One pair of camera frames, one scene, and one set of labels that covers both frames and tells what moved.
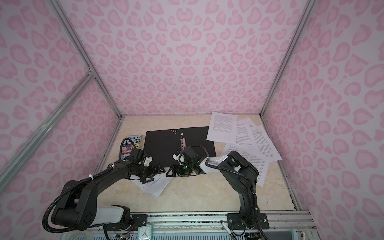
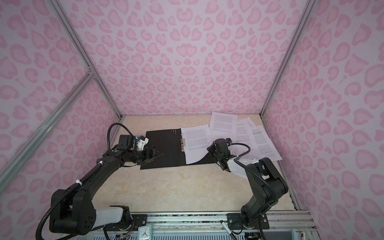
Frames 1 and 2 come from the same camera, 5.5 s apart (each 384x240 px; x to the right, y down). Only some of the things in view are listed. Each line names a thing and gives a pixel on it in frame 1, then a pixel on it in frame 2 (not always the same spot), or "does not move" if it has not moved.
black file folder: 160,146 does not move
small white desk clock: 145,232 does not move
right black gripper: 174,168 to 210,149
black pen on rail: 228,230 does not move
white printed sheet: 155,188 to 197,140
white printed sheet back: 223,128 does not move
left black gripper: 145,180 to 148,157
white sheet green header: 264,144 does not move
